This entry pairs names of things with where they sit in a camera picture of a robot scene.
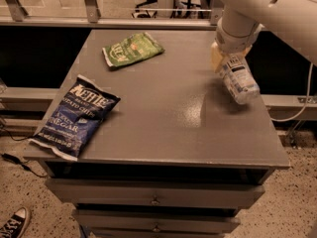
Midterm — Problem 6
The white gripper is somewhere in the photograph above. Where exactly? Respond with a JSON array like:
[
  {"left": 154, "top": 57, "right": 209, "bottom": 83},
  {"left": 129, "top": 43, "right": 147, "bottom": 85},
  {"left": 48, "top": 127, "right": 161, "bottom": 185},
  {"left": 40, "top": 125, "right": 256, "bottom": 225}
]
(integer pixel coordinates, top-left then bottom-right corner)
[{"left": 211, "top": 17, "right": 262, "bottom": 73}]

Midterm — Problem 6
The clear plastic water bottle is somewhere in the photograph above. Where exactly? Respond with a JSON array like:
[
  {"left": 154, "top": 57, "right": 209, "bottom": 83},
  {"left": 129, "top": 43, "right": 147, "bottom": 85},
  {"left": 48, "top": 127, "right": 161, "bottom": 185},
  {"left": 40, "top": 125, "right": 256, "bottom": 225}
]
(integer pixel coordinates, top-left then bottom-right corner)
[{"left": 219, "top": 55, "right": 260, "bottom": 105}]

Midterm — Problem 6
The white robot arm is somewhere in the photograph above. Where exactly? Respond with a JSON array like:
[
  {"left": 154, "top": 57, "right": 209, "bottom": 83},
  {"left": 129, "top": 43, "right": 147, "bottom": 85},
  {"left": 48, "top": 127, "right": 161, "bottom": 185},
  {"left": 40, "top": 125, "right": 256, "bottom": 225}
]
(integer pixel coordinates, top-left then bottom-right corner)
[{"left": 211, "top": 0, "right": 317, "bottom": 70}]

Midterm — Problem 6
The green chips bag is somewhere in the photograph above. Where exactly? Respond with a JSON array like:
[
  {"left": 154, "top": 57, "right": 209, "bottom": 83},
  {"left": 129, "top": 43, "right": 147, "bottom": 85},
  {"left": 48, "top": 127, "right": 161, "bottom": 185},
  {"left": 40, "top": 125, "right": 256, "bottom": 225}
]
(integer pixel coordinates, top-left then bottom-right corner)
[{"left": 102, "top": 32, "right": 164, "bottom": 69}]

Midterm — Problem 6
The grey drawer cabinet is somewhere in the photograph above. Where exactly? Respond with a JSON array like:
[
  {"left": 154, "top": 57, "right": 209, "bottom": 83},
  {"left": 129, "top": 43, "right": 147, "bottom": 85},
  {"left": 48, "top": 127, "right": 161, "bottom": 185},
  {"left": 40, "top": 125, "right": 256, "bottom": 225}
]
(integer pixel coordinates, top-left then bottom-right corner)
[{"left": 27, "top": 30, "right": 289, "bottom": 238}]

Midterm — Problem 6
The blue Kettle chips bag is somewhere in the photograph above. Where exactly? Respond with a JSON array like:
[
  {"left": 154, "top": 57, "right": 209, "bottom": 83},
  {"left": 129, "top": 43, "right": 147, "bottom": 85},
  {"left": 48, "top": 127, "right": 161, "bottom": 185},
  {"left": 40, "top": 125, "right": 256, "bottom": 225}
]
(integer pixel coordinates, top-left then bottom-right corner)
[{"left": 31, "top": 74, "right": 121, "bottom": 162}]

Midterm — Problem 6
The metal guard railing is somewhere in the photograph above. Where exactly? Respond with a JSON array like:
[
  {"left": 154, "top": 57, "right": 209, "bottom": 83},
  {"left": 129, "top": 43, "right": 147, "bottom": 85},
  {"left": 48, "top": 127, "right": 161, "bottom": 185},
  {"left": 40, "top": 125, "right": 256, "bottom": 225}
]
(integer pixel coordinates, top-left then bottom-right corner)
[{"left": 0, "top": 0, "right": 223, "bottom": 30}]

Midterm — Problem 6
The black canvas sneaker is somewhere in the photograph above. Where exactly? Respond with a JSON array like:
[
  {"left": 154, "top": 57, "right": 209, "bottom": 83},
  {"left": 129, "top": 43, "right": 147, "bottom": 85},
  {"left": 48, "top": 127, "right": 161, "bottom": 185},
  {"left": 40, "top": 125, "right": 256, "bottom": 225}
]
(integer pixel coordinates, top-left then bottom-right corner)
[{"left": 0, "top": 207, "right": 31, "bottom": 238}]

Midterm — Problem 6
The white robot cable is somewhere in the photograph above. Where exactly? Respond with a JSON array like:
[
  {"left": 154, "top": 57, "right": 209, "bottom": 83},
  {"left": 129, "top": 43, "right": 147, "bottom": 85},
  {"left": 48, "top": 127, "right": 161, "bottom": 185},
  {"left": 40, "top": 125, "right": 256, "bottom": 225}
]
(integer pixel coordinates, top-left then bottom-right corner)
[{"left": 270, "top": 62, "right": 314, "bottom": 123}]

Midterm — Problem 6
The black floor cable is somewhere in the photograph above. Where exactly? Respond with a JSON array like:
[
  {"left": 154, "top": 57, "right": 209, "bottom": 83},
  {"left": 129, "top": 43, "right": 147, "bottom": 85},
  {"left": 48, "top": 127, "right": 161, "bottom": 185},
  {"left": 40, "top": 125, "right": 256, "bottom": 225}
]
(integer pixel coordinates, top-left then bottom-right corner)
[{"left": 0, "top": 122, "right": 49, "bottom": 179}]

